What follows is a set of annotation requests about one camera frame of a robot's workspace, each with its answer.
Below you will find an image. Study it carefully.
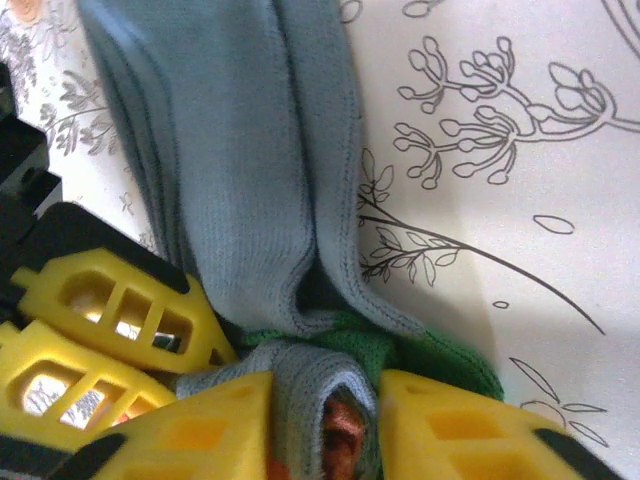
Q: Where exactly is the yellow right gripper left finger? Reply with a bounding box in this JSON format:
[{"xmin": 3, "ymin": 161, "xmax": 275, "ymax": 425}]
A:
[{"xmin": 54, "ymin": 370, "xmax": 275, "ymax": 480}]

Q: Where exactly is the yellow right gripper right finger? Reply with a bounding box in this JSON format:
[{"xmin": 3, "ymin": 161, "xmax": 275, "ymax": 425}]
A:
[{"xmin": 378, "ymin": 368, "xmax": 629, "ymax": 480}]

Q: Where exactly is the light blue sock green toe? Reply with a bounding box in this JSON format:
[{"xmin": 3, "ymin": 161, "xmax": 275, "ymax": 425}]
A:
[
  {"xmin": 77, "ymin": 0, "xmax": 426, "ymax": 346},
  {"xmin": 174, "ymin": 309, "xmax": 504, "ymax": 480}
]

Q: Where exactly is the floral printed tablecloth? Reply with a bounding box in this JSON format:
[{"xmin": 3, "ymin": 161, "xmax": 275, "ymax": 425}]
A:
[{"xmin": 0, "ymin": 0, "xmax": 640, "ymax": 480}]

